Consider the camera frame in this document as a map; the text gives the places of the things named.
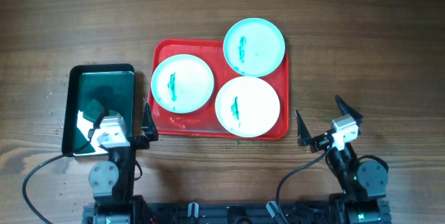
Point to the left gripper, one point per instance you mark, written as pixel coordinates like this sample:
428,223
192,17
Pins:
142,142

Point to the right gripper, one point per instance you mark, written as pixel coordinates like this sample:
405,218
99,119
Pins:
317,142

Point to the light blue plate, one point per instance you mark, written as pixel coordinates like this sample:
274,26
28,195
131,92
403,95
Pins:
254,47
182,83

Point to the white plate front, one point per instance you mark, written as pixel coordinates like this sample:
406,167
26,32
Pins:
247,106

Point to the light blue plate back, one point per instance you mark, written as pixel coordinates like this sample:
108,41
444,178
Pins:
254,47

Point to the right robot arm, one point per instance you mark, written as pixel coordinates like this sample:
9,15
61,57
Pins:
363,180

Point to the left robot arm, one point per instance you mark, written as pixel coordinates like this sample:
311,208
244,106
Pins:
112,181

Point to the red plastic tray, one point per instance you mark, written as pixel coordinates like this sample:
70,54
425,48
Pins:
203,122

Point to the black water basin tray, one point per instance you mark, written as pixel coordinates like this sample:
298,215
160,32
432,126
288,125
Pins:
92,90

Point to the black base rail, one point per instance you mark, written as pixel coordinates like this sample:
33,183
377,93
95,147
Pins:
299,212

